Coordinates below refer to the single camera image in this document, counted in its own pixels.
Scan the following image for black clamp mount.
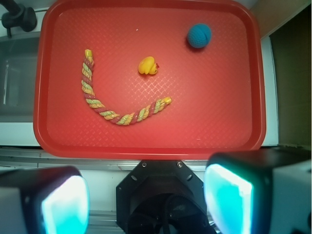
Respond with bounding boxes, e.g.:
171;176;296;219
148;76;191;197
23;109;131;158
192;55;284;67
0;0;38;39

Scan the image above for yellow rubber duck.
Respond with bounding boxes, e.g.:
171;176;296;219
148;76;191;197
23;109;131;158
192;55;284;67
138;56;159;75

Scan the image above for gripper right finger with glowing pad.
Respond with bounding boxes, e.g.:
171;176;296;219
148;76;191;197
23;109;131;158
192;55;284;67
204;147;312;234

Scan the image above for grey translucent bin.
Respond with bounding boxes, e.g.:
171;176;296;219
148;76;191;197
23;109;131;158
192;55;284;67
0;32;39;123

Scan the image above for red plastic tray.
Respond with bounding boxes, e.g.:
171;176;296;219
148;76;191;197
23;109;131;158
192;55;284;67
34;0;266;160

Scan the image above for red yellow green twisted rope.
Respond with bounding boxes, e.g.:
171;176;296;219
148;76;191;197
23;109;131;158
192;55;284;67
80;49;173;126

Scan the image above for blue textured ball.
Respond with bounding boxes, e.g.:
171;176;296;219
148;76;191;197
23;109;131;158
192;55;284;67
187;23;212;49

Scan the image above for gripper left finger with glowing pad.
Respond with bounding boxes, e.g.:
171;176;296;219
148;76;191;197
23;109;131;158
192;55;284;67
0;166;90;234

